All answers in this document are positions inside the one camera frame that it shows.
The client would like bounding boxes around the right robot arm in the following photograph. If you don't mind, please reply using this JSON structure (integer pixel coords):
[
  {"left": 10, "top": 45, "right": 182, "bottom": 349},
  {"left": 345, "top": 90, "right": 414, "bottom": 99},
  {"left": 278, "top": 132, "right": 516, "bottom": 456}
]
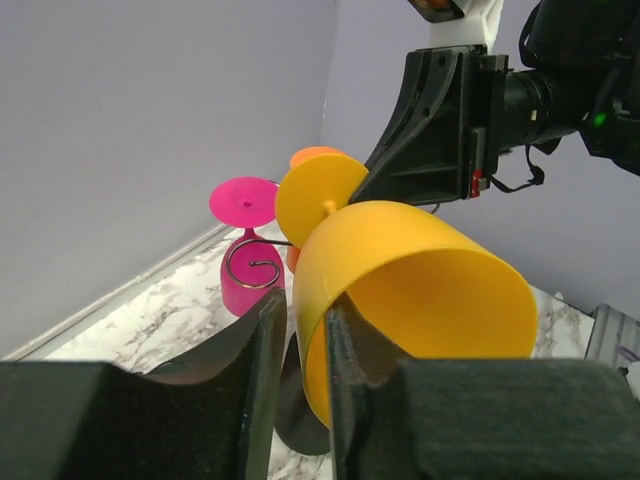
[{"left": 352, "top": 1, "right": 639, "bottom": 206}]

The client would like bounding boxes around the yellow wine glass front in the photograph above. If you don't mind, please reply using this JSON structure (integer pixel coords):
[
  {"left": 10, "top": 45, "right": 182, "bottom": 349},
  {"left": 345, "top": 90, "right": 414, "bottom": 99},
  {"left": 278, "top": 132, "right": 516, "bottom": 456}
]
[{"left": 275, "top": 147, "right": 538, "bottom": 422}]

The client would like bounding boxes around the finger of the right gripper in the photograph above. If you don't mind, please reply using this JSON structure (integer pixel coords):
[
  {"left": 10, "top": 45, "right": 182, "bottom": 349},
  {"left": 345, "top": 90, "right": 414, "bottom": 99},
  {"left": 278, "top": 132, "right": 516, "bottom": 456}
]
[{"left": 353, "top": 45, "right": 483, "bottom": 206}]

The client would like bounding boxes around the pink wine glass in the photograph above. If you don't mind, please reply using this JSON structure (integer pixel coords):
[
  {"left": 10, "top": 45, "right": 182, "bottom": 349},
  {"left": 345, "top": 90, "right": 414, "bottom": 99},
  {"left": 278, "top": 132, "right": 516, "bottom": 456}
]
[{"left": 209, "top": 176, "right": 285, "bottom": 317}]

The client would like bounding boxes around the orange wine glass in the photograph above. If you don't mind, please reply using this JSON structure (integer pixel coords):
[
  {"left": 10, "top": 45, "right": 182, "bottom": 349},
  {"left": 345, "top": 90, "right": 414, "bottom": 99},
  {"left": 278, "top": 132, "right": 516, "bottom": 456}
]
[{"left": 285, "top": 145, "right": 346, "bottom": 274}]

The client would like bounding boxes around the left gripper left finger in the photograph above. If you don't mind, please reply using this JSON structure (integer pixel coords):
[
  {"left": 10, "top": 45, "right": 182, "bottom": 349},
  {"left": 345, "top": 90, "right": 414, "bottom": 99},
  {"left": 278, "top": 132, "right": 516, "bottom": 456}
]
[{"left": 0, "top": 288, "right": 289, "bottom": 480}]

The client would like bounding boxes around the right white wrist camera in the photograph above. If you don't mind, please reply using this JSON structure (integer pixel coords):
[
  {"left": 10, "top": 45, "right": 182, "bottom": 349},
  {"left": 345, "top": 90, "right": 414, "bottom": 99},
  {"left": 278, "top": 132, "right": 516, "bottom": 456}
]
[{"left": 409, "top": 0, "right": 504, "bottom": 53}]

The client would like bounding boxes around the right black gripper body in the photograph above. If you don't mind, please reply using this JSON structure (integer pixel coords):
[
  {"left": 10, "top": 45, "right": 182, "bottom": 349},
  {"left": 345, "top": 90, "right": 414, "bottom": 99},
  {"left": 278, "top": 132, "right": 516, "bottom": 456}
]
[{"left": 470, "top": 52, "right": 508, "bottom": 198}]

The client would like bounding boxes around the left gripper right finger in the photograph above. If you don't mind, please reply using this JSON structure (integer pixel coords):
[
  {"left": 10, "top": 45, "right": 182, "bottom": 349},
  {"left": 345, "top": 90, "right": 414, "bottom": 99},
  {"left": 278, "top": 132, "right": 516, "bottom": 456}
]
[{"left": 325, "top": 303, "right": 639, "bottom": 479}]

